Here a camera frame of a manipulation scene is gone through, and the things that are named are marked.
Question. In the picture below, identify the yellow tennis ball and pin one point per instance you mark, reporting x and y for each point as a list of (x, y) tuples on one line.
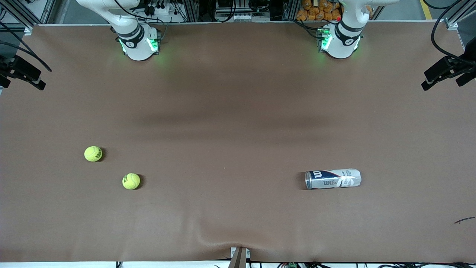
[(93, 153), (131, 181)]

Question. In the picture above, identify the clear Wilson tennis ball can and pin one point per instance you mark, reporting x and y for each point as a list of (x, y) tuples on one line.
[(334, 180)]

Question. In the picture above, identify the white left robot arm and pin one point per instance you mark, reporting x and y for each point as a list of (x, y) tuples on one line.
[(344, 44)]

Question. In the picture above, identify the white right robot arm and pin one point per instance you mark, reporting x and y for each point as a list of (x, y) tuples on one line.
[(137, 48)]

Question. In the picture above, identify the orange packaged items pile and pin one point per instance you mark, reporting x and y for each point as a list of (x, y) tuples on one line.
[(316, 13)]

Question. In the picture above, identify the white power strip black plugs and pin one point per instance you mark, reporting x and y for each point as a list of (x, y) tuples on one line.
[(163, 10)]

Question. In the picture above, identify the white socket strip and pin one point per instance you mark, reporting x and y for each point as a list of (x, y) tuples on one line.
[(243, 16)]

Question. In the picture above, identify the brown table mat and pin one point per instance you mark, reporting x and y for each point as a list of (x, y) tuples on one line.
[(238, 111)]

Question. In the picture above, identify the small green connector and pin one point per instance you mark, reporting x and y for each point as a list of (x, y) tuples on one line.
[(292, 265)]

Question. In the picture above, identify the aluminium frame profile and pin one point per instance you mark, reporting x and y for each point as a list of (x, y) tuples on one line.
[(463, 11), (22, 16)]

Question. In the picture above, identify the metal camera post bracket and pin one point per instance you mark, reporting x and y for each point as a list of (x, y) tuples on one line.
[(238, 260)]

